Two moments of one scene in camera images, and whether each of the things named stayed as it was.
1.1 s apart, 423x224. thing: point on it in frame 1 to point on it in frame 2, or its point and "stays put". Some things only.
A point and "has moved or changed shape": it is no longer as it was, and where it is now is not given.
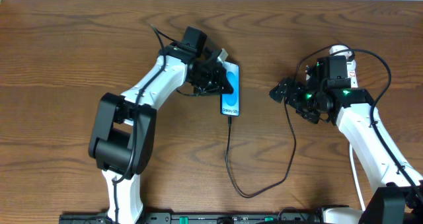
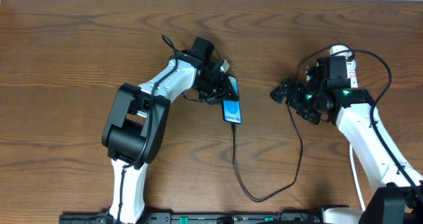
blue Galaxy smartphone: x=230 y=102 has moved or changed shape
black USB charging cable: x=318 y=47 to x=297 y=128
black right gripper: x=294 y=98 stays put
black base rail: x=195 y=218 stays put
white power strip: x=351 y=66 stays put
